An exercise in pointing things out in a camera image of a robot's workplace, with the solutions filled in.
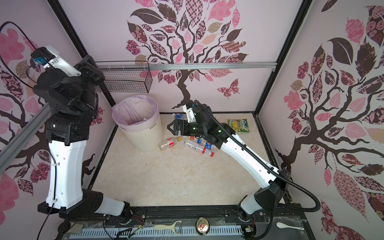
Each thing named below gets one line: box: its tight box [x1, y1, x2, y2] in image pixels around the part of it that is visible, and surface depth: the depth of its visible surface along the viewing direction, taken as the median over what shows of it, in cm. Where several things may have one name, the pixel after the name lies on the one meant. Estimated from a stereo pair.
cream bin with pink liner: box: [112, 95, 164, 152], surface depth 92 cm
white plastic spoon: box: [276, 222, 305, 231], surface depth 72 cm
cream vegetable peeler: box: [154, 220, 183, 235], surface depth 72 cm
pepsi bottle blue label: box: [202, 141, 219, 152], surface depth 98 cm
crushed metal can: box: [195, 217, 210, 236], surface depth 63 cm
